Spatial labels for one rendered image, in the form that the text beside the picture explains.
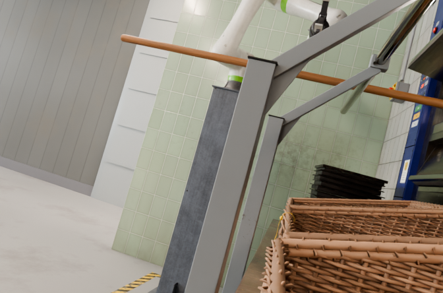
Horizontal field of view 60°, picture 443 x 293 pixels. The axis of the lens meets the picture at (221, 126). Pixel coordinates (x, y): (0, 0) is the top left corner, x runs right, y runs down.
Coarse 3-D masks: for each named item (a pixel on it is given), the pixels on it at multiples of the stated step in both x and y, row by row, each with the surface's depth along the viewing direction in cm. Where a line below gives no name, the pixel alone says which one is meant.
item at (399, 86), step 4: (396, 84) 218; (400, 84) 217; (404, 84) 217; (408, 84) 216; (396, 88) 217; (400, 88) 217; (404, 88) 217; (408, 88) 216; (392, 100) 223; (396, 100) 221; (400, 100) 219
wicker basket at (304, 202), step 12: (288, 204) 110; (300, 204) 161; (312, 204) 160; (324, 204) 159; (336, 204) 158; (348, 204) 157; (360, 204) 156; (372, 204) 155; (384, 204) 154; (396, 204) 153; (408, 204) 152; (420, 204) 141; (432, 204) 129
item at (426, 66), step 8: (440, 32) 130; (432, 40) 137; (440, 40) 130; (432, 48) 138; (440, 48) 135; (424, 56) 147; (432, 56) 144; (440, 56) 141; (416, 64) 157; (424, 64) 153; (432, 64) 150; (440, 64) 146; (424, 72) 160; (432, 72) 156; (440, 72) 153; (440, 80) 160
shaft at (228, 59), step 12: (132, 36) 157; (156, 48) 155; (168, 48) 153; (180, 48) 152; (192, 48) 152; (216, 60) 149; (228, 60) 147; (240, 60) 146; (300, 72) 142; (336, 84) 139; (396, 96) 134; (408, 96) 133; (420, 96) 133
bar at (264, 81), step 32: (384, 0) 52; (416, 0) 53; (320, 32) 53; (352, 32) 53; (256, 64) 53; (288, 64) 54; (384, 64) 97; (256, 96) 53; (320, 96) 100; (352, 96) 137; (256, 128) 52; (288, 128) 101; (224, 160) 52; (224, 192) 52; (256, 192) 98; (224, 224) 51; (256, 224) 99; (224, 256) 50; (192, 288) 51; (224, 288) 96
